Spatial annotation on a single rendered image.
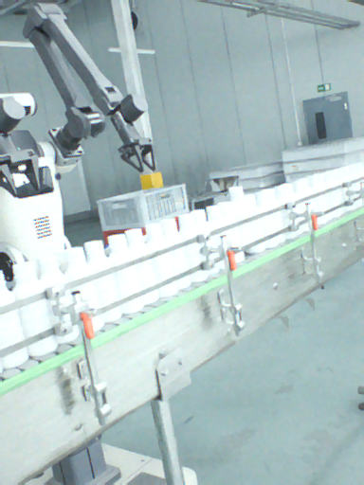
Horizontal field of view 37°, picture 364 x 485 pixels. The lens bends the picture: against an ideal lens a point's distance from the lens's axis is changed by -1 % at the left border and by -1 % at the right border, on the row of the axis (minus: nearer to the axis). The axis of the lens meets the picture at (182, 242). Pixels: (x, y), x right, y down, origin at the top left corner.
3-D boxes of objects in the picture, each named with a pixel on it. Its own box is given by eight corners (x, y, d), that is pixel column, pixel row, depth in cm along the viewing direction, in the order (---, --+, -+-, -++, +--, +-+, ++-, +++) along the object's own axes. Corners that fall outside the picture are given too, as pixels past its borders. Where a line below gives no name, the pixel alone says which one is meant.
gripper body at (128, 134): (153, 142, 172) (142, 122, 172) (133, 143, 163) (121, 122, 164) (138, 153, 175) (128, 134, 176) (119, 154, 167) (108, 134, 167)
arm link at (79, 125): (36, 26, 187) (12, 26, 179) (57, 0, 178) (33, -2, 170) (96, 138, 185) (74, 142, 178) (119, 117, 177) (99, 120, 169)
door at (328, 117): (358, 192, 1139) (345, 90, 1108) (315, 196, 1202) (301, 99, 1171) (360, 191, 1146) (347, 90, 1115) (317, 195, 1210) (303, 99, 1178)
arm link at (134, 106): (114, 98, 175) (95, 101, 169) (135, 77, 168) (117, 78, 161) (133, 130, 175) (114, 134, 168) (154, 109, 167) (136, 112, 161)
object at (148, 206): (146, 226, 372) (140, 195, 369) (100, 231, 394) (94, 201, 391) (191, 211, 423) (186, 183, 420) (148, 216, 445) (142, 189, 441)
